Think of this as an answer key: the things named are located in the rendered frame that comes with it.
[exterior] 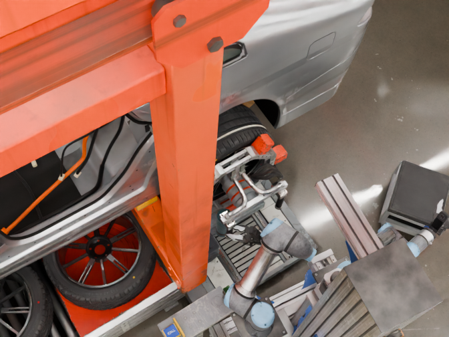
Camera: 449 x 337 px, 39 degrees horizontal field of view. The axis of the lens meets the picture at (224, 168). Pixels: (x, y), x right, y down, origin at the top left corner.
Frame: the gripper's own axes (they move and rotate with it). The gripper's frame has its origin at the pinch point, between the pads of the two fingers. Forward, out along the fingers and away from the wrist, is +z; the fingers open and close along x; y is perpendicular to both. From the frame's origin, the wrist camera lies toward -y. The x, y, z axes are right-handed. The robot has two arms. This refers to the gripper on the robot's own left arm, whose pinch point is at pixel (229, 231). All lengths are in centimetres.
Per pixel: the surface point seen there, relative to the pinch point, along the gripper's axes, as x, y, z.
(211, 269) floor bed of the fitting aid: -1, 75, 8
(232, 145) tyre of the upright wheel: 34.1, -34.3, 7.3
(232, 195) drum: 18.4, -6.0, 2.4
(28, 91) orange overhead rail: -60, -217, 41
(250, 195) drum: 19.9, -7.9, -7.3
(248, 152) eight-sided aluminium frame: 34.5, -29.2, -1.6
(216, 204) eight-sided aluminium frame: 21.8, 20.6, 11.7
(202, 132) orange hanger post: -26, -152, 12
